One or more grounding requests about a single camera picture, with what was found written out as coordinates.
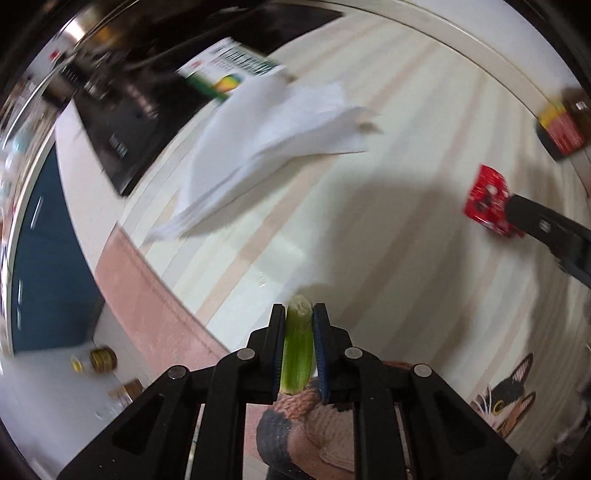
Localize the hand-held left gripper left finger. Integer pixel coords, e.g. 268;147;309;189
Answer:
55;303;287;480

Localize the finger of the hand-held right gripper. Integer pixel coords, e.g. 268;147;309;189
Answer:
505;194;591;289

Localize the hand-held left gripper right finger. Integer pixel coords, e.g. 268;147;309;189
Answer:
311;302;518;480

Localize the green vegetable stalk piece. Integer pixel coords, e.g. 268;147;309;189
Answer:
281;294;317;395

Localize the small red snack packet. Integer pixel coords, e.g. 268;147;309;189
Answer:
464;165;525;238

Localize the brown glass bottle red label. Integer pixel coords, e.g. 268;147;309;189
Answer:
536;88;591;161

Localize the cat printed striped mat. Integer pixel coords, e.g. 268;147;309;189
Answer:
95;18;591;480

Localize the yellow oil bottle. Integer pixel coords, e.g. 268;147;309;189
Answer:
69;347;118;374

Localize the crumpled white paper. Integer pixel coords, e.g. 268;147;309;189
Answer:
141;76;384;245

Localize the blue kitchen cabinet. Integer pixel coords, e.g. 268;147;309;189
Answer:
9;143;107;356

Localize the black glass gas cooktop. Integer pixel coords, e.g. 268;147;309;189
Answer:
41;0;345;197

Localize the green and white box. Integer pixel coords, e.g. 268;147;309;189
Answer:
175;37;289;102

